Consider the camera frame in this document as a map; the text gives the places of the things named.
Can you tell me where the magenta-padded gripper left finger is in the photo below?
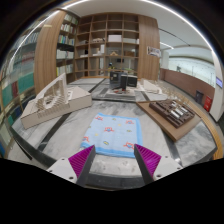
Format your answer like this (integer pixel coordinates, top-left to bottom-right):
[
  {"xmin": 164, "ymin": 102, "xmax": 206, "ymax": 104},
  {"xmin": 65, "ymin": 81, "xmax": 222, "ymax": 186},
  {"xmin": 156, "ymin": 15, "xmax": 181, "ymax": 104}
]
[{"xmin": 46, "ymin": 144, "xmax": 97, "ymax": 186}]

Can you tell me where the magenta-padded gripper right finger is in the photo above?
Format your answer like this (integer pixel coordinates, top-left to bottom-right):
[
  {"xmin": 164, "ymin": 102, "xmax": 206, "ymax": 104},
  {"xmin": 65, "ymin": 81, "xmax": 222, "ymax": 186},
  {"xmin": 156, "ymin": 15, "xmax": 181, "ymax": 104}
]
[{"xmin": 133, "ymin": 143, "xmax": 184, "ymax": 185}]

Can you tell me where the light blue printed towel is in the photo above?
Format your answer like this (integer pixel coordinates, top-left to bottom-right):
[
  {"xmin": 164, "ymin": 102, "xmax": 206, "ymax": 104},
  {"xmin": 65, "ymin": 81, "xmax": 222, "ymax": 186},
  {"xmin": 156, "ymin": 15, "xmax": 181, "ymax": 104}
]
[{"xmin": 80, "ymin": 112, "xmax": 144, "ymax": 159}]

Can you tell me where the flat wooden base board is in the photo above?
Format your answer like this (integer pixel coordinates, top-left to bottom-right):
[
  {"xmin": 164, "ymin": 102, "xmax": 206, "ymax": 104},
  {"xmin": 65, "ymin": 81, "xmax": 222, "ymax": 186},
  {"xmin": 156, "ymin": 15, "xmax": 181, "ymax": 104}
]
[{"xmin": 135, "ymin": 99, "xmax": 203, "ymax": 143}]

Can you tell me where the white architectural building model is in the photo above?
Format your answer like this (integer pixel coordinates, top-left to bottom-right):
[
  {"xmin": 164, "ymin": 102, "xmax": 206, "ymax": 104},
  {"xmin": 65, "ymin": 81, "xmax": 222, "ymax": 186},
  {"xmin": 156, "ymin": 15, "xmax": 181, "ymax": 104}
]
[{"xmin": 19, "ymin": 72, "xmax": 93, "ymax": 130}]

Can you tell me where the small white building model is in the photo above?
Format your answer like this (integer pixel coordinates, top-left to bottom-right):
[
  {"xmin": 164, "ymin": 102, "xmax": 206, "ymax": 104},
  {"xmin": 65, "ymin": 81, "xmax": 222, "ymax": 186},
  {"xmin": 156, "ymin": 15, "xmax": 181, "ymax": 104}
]
[{"xmin": 134, "ymin": 78, "xmax": 168, "ymax": 101}]

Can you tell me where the black bin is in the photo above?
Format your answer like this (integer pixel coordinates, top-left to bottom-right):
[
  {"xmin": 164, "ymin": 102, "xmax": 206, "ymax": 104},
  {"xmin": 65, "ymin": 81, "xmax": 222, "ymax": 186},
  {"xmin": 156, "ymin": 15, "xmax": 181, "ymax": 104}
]
[{"xmin": 194, "ymin": 90, "xmax": 205, "ymax": 106}]

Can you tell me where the glass-fronted book shelf unit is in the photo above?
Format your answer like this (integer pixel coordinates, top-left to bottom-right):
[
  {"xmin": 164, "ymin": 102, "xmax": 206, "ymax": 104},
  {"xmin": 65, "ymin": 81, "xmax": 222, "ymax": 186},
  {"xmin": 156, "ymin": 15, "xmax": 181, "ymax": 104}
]
[{"xmin": 0, "ymin": 29, "xmax": 41, "ymax": 158}]

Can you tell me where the grey model base plate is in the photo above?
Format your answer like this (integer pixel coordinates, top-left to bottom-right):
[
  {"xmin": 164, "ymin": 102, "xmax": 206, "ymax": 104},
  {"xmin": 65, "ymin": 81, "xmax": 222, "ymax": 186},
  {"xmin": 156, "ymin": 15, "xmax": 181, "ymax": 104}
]
[{"xmin": 91, "ymin": 87, "xmax": 141, "ymax": 103}]

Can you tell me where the wall screen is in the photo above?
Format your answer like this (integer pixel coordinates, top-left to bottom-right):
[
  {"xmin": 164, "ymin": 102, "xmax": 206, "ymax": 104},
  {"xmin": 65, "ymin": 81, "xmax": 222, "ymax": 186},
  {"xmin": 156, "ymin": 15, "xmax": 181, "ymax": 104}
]
[{"xmin": 215, "ymin": 76, "xmax": 224, "ymax": 89}]

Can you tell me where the wall poster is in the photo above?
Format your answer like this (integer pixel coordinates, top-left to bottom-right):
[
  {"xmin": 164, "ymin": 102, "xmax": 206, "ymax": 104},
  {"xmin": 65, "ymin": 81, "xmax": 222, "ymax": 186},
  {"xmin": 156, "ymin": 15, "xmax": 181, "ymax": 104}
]
[{"xmin": 146, "ymin": 45, "xmax": 162, "ymax": 58}]

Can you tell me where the wooden wall shelf unit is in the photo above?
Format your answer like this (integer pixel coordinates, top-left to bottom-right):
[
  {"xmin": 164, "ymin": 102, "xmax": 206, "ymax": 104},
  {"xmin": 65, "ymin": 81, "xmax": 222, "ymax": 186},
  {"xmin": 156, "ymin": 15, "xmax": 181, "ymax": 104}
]
[{"xmin": 34, "ymin": 9, "xmax": 161, "ymax": 94}]

